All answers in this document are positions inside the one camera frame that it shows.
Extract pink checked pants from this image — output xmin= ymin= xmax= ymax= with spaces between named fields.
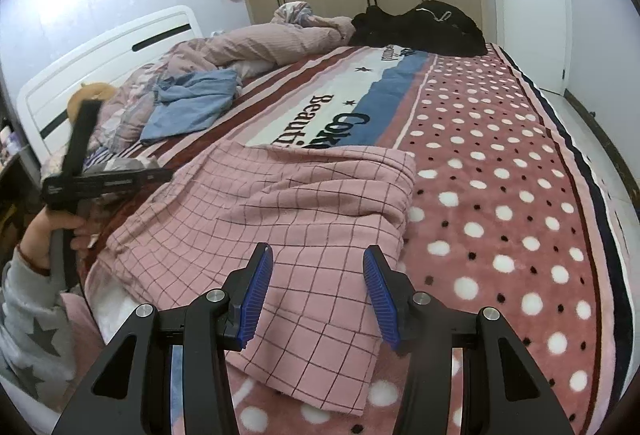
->
xmin=86 ymin=142 xmax=416 ymax=415

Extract grey star-print sleeve forearm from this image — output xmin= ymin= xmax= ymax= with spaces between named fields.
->
xmin=1 ymin=250 xmax=77 ymax=411

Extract person's left hand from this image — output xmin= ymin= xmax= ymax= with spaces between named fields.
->
xmin=17 ymin=208 xmax=94 ymax=276

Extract white headboard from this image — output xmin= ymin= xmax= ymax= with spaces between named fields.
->
xmin=16 ymin=5 xmax=202 ymax=164

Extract orange plush toy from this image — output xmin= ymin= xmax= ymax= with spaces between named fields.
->
xmin=66 ymin=82 xmax=117 ymax=123

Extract striped polka-dot bed blanket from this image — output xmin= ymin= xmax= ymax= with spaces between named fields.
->
xmin=80 ymin=46 xmax=632 ymax=434

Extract blue folded garment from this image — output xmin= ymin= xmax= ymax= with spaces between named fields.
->
xmin=140 ymin=69 xmax=239 ymax=144

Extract pink striped quilt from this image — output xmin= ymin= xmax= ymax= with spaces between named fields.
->
xmin=90 ymin=1 xmax=355 ymax=154

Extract black clothes pile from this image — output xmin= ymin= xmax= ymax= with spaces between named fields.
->
xmin=349 ymin=1 xmax=487 ymax=57

